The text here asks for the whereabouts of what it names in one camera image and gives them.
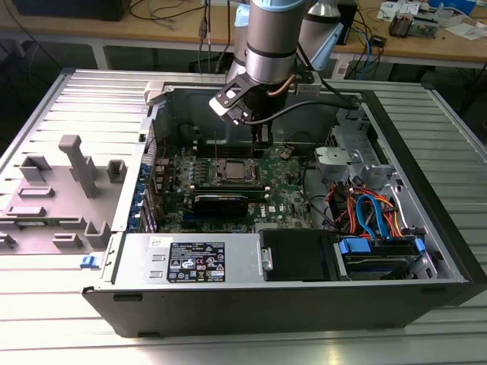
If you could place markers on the silver CPU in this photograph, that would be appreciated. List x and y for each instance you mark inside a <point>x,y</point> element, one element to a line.
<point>236,170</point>

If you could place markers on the green motherboard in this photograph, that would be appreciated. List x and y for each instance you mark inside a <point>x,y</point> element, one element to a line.
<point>281,190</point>

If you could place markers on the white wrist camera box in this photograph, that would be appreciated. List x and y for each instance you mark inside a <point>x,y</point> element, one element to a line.
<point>228,97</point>
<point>310,89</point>

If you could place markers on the wooden desk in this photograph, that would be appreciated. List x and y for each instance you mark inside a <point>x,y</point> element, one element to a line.
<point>114,30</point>

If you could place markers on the black RAM slot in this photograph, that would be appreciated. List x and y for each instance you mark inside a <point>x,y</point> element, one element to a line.
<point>228,150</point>
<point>228,146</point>
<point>228,143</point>
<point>228,154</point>

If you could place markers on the brown curved tube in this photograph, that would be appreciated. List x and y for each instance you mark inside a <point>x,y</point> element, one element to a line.
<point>277,92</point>

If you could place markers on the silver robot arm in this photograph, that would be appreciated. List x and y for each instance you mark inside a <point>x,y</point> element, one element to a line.
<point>270,38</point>

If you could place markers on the black upright box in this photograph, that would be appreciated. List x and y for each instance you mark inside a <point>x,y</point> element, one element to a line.
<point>349,23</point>

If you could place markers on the blue case latch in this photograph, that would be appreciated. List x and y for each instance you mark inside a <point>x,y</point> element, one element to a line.
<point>90,261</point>

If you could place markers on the grey parts rack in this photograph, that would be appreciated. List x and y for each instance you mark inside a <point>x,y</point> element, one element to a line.
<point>57,205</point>

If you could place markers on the grey electronic device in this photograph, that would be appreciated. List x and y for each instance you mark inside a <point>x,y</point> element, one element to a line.
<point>428,26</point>

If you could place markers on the hard disk in blue carrier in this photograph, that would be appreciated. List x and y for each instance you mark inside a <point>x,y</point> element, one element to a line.
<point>352,246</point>

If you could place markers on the white paper sheet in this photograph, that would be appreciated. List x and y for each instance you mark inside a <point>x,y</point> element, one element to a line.
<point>466,31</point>

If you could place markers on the blue slot clip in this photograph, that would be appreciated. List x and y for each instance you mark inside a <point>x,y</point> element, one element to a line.
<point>135,207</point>
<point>143,171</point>
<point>139,189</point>
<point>132,224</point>

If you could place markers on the black graphics card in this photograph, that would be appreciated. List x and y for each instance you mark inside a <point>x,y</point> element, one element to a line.
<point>220,207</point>

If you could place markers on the small black adapter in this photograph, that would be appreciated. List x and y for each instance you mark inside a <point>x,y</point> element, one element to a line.
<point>379,40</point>

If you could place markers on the black computer box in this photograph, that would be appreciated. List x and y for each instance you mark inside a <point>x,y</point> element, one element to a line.
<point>72,9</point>

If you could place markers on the grey case release latch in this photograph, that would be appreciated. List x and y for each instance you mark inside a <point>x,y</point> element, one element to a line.
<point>154,93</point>

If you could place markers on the silver coin battery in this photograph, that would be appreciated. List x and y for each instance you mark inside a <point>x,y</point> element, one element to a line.
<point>285,154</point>

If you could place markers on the CPU socket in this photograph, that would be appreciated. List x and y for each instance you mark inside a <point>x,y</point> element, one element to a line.
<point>220,181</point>

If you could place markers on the silver power supply unit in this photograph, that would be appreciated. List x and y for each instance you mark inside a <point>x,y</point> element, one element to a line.
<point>133,262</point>

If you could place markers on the black PC case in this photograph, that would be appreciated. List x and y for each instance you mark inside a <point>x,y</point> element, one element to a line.
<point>228,311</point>

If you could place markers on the white printed paper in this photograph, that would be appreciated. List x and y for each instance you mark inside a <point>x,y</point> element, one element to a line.
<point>399,9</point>

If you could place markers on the silver metal drive cage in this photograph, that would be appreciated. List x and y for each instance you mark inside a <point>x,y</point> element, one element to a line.
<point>354,159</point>

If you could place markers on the copper coil transformer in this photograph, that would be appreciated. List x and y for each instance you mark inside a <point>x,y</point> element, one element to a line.
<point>401,24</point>

